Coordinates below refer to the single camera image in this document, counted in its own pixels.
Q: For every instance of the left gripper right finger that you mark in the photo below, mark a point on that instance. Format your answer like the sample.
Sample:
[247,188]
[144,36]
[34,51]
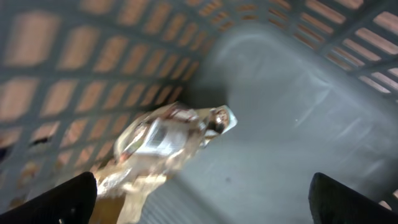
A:
[334,203]

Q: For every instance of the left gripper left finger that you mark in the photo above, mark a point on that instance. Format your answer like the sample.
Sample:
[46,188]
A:
[71,202]

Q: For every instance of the beige cookie snack bag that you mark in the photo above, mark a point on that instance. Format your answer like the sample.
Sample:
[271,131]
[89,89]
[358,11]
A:
[149,151]

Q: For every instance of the grey plastic mesh basket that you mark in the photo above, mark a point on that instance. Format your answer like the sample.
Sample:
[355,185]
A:
[313,85]

